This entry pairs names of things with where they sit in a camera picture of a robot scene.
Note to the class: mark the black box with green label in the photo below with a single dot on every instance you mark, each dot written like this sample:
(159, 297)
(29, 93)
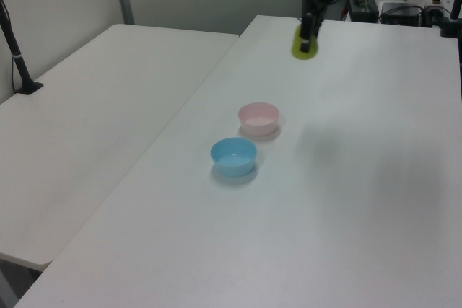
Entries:
(362, 6)

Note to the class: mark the black camera pole with base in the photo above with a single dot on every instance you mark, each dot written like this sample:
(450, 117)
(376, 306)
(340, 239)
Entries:
(16, 59)

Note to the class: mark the olive green plate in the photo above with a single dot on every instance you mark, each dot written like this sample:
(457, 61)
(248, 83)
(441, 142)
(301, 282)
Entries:
(296, 50)

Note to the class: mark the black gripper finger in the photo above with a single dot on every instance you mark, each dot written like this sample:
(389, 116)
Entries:
(307, 32)
(318, 19)

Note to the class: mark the white side table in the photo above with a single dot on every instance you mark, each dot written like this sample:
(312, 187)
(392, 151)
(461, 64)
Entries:
(90, 124)

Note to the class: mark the black clamp camera mount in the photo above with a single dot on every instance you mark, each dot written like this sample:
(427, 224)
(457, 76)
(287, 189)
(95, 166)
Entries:
(451, 19)

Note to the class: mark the pink plastic bowl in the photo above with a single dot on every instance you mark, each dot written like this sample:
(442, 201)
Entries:
(258, 120)

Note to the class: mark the blue plastic bowl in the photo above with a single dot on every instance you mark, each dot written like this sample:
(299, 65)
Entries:
(233, 158)

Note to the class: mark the black electronics box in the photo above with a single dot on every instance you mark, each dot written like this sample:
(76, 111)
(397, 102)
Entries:
(400, 14)

